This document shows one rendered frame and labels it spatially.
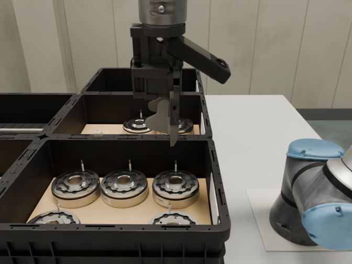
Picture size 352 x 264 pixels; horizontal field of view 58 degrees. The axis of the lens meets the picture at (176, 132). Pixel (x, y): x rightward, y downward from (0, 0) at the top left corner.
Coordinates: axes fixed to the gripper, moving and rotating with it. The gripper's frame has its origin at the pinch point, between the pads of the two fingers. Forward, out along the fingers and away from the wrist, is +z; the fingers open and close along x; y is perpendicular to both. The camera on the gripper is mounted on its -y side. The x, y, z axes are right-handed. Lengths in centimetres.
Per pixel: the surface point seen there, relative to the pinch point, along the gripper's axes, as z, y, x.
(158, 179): 14.6, 3.9, -3.4
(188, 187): 14.0, -2.8, -0.1
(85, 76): 73, 82, -218
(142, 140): 7.9, 7.7, -9.5
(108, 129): 19.8, 21.4, -34.1
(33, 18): 19, 110, -201
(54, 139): 8.0, 28.0, -9.7
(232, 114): 36, -25, -75
